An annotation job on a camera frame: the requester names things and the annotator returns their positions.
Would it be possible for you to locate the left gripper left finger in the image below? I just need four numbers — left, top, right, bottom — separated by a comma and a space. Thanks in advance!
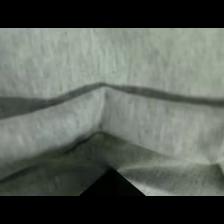
79, 167, 112, 197

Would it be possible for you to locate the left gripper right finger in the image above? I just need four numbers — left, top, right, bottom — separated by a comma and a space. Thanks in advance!
111, 168, 147, 197

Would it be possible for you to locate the grey T-shirt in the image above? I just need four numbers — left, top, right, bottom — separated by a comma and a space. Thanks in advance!
0, 27, 224, 197

